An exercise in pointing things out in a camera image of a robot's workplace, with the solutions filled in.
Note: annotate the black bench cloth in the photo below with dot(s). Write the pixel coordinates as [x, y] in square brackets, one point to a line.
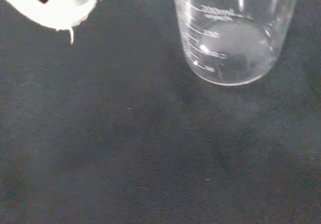
[140, 138]

